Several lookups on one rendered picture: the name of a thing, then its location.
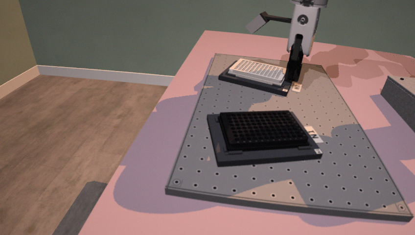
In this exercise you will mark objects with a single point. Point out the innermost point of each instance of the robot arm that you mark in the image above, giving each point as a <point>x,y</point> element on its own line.
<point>263,17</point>

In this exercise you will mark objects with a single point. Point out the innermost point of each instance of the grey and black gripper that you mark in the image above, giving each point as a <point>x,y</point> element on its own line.
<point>301,36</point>

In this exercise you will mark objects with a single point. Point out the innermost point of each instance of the beige label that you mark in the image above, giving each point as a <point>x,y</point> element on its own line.
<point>297,87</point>
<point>313,134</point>

